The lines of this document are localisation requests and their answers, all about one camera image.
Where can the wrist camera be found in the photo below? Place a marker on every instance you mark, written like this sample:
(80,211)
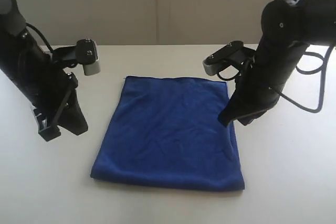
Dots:
(87,55)
(229,55)

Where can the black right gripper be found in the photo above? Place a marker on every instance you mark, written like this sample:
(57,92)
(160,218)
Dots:
(258,90)

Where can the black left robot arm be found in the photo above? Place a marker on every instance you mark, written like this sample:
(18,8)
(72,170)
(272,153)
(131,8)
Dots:
(15,37)

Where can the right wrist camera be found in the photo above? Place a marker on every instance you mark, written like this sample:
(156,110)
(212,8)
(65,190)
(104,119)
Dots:
(229,55)

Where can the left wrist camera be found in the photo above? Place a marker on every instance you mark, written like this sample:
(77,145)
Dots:
(87,55)

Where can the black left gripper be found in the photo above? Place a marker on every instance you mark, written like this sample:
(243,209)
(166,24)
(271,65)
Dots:
(46,86)

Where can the blue towel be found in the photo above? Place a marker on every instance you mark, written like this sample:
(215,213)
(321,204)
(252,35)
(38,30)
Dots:
(165,133)

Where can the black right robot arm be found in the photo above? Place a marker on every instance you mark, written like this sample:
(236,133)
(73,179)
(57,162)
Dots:
(289,27)

